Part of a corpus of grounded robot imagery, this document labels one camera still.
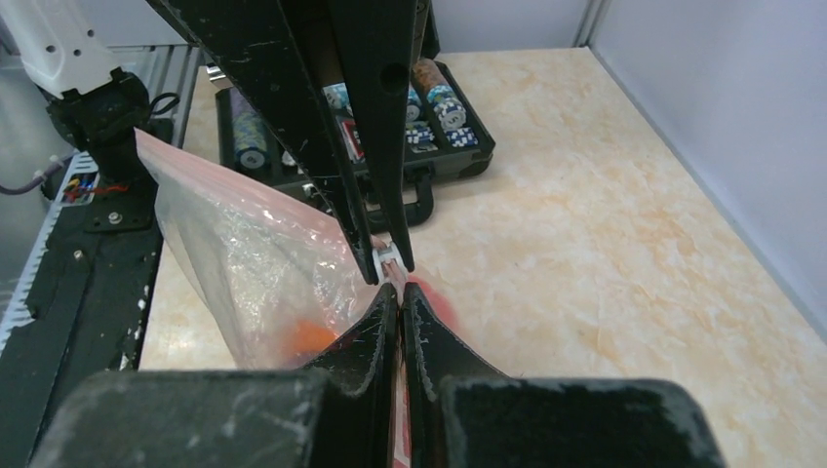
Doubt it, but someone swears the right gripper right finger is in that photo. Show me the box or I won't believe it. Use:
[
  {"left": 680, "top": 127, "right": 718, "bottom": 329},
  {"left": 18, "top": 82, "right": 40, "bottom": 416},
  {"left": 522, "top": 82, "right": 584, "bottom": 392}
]
[{"left": 401, "top": 283, "right": 726, "bottom": 467}]

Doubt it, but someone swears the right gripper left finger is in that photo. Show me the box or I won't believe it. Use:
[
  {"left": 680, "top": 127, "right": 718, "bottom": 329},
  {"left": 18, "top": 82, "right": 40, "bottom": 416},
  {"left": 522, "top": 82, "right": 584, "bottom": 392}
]
[{"left": 31, "top": 285, "right": 397, "bottom": 467}]

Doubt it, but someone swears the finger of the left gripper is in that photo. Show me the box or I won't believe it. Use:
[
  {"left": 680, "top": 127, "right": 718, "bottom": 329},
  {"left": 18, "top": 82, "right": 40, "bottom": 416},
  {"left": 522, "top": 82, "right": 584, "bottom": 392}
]
[
  {"left": 328, "top": 1, "right": 416, "bottom": 272},
  {"left": 152, "top": 0, "right": 379, "bottom": 285}
]

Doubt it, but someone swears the clear zip top bag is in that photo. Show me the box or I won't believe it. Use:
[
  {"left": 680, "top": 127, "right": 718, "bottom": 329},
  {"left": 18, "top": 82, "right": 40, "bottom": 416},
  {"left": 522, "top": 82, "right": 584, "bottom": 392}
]
[{"left": 134, "top": 128, "right": 460, "bottom": 468}]

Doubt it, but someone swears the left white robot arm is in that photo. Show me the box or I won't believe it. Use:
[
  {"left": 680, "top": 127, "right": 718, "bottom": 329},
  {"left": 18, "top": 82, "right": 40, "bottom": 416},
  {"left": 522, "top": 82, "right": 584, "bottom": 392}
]
[{"left": 1, "top": 1, "right": 429, "bottom": 285}]

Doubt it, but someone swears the black open tool case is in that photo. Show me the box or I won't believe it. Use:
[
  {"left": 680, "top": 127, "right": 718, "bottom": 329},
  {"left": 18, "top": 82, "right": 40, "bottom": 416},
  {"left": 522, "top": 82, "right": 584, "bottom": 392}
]
[{"left": 216, "top": 61, "right": 495, "bottom": 234}]

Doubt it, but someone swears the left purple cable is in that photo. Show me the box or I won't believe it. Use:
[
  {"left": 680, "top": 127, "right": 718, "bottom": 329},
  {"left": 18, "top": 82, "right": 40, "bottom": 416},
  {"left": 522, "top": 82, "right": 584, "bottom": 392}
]
[{"left": 0, "top": 154, "right": 75, "bottom": 196}]

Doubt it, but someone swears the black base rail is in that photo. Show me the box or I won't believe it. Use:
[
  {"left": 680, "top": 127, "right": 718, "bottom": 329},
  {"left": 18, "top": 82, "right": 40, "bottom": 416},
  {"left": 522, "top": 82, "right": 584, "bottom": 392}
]
[{"left": 1, "top": 176, "right": 162, "bottom": 467}]

